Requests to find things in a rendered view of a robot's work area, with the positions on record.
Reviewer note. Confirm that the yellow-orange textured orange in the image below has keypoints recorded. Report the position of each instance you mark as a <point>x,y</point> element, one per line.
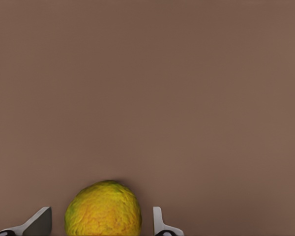
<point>103,210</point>

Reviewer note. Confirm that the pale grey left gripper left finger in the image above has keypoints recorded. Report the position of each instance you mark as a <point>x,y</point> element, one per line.
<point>37,222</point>

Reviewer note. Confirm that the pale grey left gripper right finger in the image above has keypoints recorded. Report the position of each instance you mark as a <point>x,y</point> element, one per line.
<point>158,221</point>

